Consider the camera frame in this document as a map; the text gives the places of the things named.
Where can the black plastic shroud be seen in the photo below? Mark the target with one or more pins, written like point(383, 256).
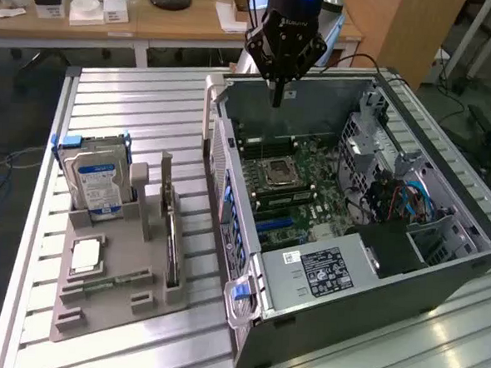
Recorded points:
point(387, 247)

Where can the silver chipset heatsink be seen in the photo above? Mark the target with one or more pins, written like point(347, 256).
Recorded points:
point(323, 232)

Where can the hard disk in blue caddy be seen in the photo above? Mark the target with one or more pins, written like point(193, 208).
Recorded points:
point(97, 183)

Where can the metal CPU socket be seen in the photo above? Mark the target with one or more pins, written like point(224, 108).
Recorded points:
point(278, 172)

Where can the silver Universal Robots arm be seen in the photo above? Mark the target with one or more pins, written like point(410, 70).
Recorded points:
point(246, 63)

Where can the metal disk bay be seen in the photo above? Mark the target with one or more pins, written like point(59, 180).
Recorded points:
point(446, 242)

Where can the wooden cabinet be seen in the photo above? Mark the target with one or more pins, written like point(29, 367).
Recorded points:
point(404, 35)

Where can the green RAM stick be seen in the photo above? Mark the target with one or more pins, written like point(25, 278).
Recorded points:
point(102, 283)

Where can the blue expansion slot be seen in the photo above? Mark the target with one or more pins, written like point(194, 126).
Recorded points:
point(274, 225)

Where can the grey plastic parts rack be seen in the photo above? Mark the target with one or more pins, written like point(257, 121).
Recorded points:
point(117, 309)

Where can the blue case latch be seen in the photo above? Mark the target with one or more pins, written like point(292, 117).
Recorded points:
point(239, 294)

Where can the grey power supply unit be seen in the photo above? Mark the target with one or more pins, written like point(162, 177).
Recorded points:
point(285, 286)

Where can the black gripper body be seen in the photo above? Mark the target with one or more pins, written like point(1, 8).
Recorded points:
point(290, 32)

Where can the white box with tape roll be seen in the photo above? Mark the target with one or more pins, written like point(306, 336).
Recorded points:
point(86, 11)

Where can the perforated metal drive cage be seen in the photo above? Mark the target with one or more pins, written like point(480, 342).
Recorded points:
point(357, 132)

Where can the plain white labelled box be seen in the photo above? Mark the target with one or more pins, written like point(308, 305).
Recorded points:
point(116, 12)

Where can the white paper card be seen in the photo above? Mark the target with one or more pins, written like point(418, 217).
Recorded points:
point(10, 12)

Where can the long wooden desk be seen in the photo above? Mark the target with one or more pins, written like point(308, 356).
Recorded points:
point(176, 25)

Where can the green Dell motherboard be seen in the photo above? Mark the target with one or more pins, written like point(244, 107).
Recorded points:
point(316, 184)

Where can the black Nvidia graphics card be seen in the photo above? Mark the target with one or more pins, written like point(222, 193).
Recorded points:
point(172, 238)

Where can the white box with black top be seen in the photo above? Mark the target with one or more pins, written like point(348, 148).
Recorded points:
point(49, 5)

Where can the dark grey open PC case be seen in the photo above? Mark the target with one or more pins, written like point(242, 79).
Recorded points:
point(345, 332)

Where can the silver CPU chip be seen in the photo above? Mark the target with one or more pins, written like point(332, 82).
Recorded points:
point(86, 257)

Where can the white table frame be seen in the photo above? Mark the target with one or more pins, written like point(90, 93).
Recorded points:
point(484, 23)

